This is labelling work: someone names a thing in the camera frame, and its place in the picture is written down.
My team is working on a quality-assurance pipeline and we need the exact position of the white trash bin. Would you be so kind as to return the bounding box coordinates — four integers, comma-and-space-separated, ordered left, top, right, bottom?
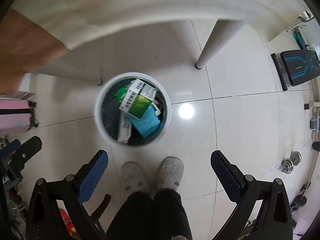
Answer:
94, 72, 171, 148

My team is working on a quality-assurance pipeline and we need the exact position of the red snack package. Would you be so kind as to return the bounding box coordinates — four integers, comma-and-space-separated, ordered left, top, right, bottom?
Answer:
59, 208, 80, 239

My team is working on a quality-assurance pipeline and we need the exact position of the pink suitcase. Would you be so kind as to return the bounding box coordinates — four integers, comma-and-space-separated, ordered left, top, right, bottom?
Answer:
0, 99, 39, 135

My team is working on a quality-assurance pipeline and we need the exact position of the chrome dumbbell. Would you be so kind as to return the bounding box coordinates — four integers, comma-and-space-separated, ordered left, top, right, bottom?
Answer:
280, 151, 302, 174

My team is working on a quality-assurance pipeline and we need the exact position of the person's black fleece clothing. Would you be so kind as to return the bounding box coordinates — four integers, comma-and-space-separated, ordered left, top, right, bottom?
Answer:
105, 189, 193, 239

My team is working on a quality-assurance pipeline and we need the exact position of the left grey slipper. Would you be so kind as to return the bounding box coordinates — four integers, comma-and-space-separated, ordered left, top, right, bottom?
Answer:
121, 161, 151, 196

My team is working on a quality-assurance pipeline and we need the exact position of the grey slipper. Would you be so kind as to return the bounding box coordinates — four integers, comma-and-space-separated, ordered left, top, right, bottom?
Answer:
156, 157, 184, 191
121, 161, 151, 196

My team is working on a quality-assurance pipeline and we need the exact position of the right grey slipper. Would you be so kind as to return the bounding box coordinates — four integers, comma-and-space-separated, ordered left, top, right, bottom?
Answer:
156, 157, 184, 191

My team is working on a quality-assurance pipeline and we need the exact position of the green white medicine box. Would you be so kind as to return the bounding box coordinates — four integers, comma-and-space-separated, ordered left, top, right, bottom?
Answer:
119, 79, 157, 120

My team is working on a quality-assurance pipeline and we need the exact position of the black blue workout bench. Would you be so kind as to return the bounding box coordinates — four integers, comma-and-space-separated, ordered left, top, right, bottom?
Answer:
271, 50, 319, 91

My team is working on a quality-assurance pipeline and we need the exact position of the white table leg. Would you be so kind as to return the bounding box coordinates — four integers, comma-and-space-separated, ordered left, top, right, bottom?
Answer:
195, 19, 245, 69

